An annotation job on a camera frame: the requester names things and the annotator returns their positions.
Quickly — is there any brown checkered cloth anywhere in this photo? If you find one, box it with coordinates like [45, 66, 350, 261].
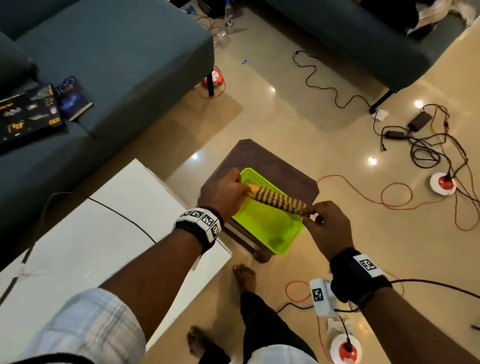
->
[247, 183, 318, 218]

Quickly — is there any light blue shirt sleeve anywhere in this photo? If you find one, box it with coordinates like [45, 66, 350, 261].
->
[14, 287, 147, 364]

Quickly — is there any light blue shirt hem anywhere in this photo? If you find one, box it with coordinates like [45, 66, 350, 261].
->
[247, 344, 320, 364]

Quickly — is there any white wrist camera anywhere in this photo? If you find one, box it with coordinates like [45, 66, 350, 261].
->
[309, 278, 340, 320]

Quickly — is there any person's left forearm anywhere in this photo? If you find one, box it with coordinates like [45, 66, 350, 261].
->
[99, 228, 203, 342]

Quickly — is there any person's left leg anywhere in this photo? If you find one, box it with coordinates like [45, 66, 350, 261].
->
[198, 346, 232, 364]

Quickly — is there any dark brown plastic chair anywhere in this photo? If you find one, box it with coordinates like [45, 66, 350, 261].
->
[198, 138, 320, 264]

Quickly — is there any teal sofa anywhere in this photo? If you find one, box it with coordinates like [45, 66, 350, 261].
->
[0, 0, 215, 260]
[262, 0, 470, 93]

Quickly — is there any white fabric bundle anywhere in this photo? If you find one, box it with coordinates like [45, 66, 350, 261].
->
[406, 0, 477, 37]

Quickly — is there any person's left foot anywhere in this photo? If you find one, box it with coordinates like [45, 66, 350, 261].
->
[186, 325, 211, 359]

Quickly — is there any person's right foot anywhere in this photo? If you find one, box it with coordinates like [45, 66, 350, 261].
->
[233, 264, 258, 294]

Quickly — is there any dark book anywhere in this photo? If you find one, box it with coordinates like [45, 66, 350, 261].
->
[54, 75, 94, 122]

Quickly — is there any black printed box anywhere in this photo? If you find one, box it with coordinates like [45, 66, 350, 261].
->
[0, 84, 65, 146]

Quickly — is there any black marker wristband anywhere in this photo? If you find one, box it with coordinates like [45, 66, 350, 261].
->
[173, 207, 225, 256]
[329, 247, 394, 305]

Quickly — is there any white table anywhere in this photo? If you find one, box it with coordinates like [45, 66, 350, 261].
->
[0, 158, 233, 364]

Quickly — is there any person's right leg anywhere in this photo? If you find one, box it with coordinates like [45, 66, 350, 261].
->
[239, 291, 319, 364]

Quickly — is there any person's left hand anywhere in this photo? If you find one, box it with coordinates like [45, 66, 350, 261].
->
[197, 167, 252, 222]

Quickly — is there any black bag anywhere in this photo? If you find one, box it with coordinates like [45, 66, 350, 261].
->
[196, 0, 226, 19]

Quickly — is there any green plastic basket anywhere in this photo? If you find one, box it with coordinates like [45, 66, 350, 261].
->
[231, 167, 305, 256]

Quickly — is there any person's right hand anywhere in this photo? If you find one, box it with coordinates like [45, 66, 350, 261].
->
[301, 200, 355, 262]

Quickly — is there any white red round device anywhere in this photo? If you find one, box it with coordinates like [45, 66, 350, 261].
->
[429, 171, 458, 197]
[202, 69, 225, 89]
[329, 333, 363, 364]

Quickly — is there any tangled black floor cable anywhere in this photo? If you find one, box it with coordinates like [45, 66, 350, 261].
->
[373, 104, 480, 205]

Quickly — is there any person's leg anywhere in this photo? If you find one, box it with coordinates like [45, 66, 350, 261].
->
[239, 291, 319, 364]
[198, 346, 232, 364]

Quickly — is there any wavy black floor cable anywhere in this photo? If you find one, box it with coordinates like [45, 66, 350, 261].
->
[292, 50, 376, 113]

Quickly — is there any person's foot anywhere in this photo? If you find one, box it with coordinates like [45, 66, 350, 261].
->
[233, 264, 258, 294]
[186, 325, 211, 359]

